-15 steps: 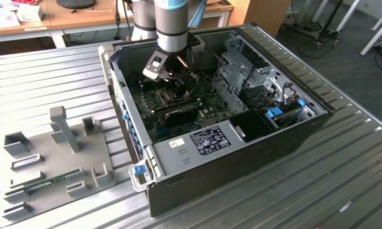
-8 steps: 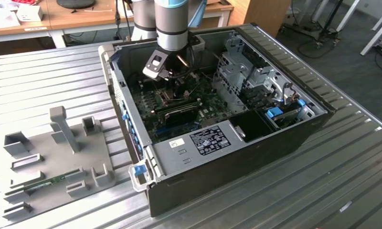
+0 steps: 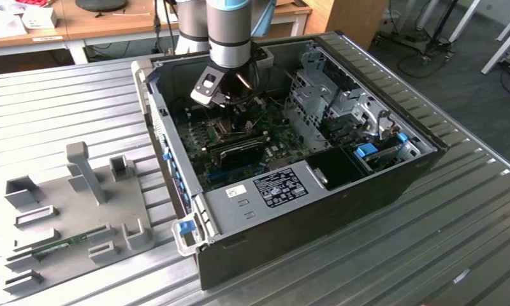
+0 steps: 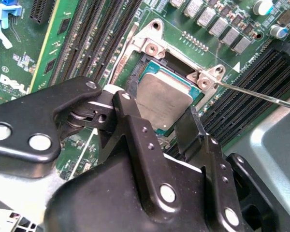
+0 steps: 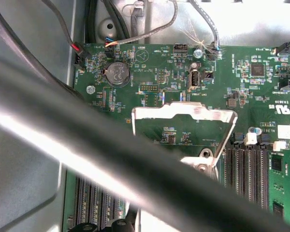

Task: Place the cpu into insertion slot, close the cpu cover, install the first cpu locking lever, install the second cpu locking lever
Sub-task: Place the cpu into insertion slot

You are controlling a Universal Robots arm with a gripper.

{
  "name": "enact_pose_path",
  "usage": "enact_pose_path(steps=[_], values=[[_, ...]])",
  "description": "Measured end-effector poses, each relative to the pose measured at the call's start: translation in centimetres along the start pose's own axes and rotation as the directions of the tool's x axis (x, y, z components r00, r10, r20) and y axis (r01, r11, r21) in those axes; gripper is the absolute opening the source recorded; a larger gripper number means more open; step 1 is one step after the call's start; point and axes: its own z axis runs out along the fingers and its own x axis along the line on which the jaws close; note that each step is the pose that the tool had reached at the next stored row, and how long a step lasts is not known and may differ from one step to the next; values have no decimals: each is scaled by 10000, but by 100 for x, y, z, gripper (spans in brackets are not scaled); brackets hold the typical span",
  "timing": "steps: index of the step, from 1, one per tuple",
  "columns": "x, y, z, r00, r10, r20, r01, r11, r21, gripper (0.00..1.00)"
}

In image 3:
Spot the metal socket cover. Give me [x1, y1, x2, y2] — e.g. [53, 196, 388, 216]
[237, 97, 269, 132]

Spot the metal locking lever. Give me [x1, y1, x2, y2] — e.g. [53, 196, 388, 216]
[255, 105, 277, 128]

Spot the CPU socket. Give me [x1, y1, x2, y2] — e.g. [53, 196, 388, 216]
[211, 115, 248, 138]

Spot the green RAM stick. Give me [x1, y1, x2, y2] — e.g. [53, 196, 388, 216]
[32, 226, 112, 256]
[205, 135, 268, 154]

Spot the silver metal drive cage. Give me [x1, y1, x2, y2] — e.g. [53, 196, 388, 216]
[285, 43, 392, 144]

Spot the green motherboard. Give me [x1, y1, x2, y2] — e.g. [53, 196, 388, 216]
[172, 95, 315, 194]

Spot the black graphics card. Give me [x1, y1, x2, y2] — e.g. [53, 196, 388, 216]
[217, 142, 268, 172]

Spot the wooden cabinet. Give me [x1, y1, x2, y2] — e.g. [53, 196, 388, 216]
[305, 0, 389, 51]

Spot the wooden desk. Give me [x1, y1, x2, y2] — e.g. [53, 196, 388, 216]
[0, 0, 315, 59]

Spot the hard disk in blue carrier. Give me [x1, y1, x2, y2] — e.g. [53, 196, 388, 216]
[352, 142, 412, 175]

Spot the black round pad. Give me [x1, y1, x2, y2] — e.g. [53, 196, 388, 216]
[75, 0, 128, 13]

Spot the grey power supply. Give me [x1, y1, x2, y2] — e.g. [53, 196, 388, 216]
[200, 159, 329, 245]

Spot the blue case latch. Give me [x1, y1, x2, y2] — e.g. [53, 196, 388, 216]
[177, 219, 196, 236]

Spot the black PC case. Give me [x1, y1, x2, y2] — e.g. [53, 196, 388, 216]
[131, 31, 450, 291]

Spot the black wheeled stand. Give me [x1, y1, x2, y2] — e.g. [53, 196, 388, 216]
[373, 0, 457, 64]

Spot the white cardboard box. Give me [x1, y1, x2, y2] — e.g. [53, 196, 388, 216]
[20, 6, 59, 30]

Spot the grey parts rack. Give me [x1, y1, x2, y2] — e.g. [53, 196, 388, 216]
[1, 141, 157, 295]

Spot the white plastic bag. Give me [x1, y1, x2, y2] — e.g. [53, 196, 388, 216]
[0, 9, 28, 41]

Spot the white table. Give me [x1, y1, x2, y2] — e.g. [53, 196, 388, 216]
[480, 0, 510, 75]

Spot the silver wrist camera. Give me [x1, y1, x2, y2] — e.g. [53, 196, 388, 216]
[255, 47, 277, 69]
[189, 65, 231, 109]

